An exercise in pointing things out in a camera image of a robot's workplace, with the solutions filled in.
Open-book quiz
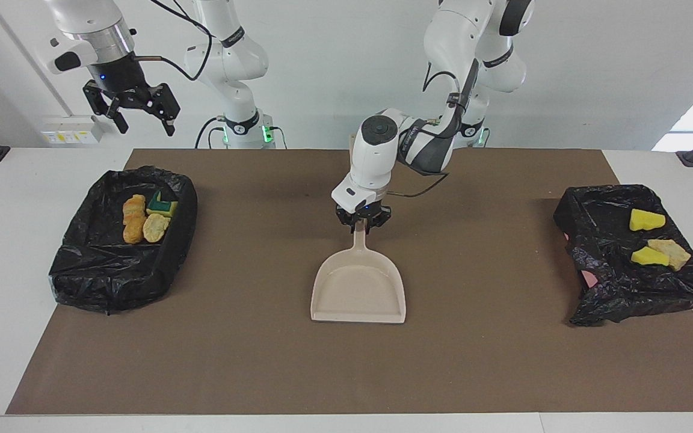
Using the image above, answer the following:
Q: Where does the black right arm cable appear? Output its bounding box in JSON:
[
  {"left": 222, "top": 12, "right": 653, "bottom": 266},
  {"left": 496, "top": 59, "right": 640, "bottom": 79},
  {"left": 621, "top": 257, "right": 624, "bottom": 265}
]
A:
[{"left": 135, "top": 0, "right": 214, "bottom": 82}]

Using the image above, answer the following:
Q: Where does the pink plastic bin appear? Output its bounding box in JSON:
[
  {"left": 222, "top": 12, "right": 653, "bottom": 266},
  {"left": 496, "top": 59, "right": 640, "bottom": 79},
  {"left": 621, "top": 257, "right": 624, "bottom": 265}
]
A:
[{"left": 563, "top": 232, "right": 598, "bottom": 288}]

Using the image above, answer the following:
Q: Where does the pale rock-like bread chunk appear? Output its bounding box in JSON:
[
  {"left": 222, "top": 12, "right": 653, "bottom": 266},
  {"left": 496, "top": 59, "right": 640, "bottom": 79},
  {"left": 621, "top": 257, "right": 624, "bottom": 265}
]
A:
[{"left": 648, "top": 239, "right": 692, "bottom": 271}]

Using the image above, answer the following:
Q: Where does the white wall outlet box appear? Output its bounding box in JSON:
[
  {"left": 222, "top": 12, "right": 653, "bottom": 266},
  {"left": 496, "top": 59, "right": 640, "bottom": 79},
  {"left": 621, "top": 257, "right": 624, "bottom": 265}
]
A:
[{"left": 42, "top": 115, "right": 106, "bottom": 145}]

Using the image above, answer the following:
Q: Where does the wide yellow sponge piece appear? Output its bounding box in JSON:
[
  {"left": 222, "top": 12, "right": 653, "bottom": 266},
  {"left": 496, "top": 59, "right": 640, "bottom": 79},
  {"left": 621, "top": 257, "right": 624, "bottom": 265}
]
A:
[{"left": 629, "top": 208, "right": 666, "bottom": 232}]

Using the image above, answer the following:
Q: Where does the brown peanut-shaped bread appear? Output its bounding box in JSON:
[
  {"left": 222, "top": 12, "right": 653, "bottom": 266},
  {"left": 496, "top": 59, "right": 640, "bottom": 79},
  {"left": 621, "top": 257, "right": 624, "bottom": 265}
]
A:
[{"left": 123, "top": 216, "right": 147, "bottom": 245}]

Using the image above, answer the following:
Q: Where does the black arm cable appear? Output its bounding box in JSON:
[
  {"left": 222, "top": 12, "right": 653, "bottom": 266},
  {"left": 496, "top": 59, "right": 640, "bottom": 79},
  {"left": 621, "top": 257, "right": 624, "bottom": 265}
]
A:
[
  {"left": 387, "top": 57, "right": 481, "bottom": 199},
  {"left": 135, "top": 0, "right": 214, "bottom": 82}
]

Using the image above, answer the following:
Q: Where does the yellow sponge with green back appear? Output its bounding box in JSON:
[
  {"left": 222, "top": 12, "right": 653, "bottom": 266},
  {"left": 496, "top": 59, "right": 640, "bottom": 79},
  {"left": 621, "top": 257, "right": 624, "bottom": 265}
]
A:
[{"left": 146, "top": 191, "right": 179, "bottom": 219}]

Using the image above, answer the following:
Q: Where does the brown table mat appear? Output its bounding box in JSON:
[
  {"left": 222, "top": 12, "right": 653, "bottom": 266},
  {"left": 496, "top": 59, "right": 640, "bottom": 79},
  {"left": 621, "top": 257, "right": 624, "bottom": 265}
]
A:
[{"left": 5, "top": 149, "right": 693, "bottom": 416}]

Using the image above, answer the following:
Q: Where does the black right base cable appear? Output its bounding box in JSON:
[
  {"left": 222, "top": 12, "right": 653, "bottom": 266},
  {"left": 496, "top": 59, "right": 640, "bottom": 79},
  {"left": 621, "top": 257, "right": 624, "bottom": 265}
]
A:
[{"left": 195, "top": 117, "right": 288, "bottom": 149}]

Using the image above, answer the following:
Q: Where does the right black trash bag bin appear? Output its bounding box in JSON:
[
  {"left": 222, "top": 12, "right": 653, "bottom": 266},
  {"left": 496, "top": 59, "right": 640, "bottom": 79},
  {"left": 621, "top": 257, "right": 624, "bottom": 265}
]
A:
[{"left": 49, "top": 167, "right": 198, "bottom": 315}]

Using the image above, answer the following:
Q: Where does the white wall conduit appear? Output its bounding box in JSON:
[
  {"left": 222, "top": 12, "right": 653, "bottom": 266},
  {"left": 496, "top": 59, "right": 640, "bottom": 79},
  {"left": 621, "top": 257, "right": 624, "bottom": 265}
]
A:
[{"left": 0, "top": 0, "right": 74, "bottom": 118}]

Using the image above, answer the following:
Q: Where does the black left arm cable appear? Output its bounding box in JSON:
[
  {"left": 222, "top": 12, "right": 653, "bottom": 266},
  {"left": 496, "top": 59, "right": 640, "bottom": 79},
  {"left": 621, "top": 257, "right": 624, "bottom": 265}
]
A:
[{"left": 387, "top": 57, "right": 481, "bottom": 199}]

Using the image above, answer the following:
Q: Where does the black trash bag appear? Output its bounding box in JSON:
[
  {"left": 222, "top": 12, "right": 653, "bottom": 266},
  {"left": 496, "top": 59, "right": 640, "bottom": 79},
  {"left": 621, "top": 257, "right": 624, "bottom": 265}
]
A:
[{"left": 553, "top": 184, "right": 693, "bottom": 327}]

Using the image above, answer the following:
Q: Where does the beige plastic dustpan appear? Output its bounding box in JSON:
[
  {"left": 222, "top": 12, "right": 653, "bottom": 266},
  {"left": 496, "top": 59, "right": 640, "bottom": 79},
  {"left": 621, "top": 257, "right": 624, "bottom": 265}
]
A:
[{"left": 310, "top": 224, "right": 407, "bottom": 325}]

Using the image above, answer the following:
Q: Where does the small yellow sponge piece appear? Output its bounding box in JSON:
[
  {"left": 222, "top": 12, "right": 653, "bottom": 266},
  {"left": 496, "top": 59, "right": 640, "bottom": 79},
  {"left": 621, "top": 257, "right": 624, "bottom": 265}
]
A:
[{"left": 631, "top": 245, "right": 671, "bottom": 267}]

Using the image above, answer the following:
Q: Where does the orange striped bread roll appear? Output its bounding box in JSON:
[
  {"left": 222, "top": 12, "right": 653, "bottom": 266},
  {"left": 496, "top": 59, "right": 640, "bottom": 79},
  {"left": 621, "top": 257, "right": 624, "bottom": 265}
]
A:
[{"left": 123, "top": 194, "right": 147, "bottom": 220}]

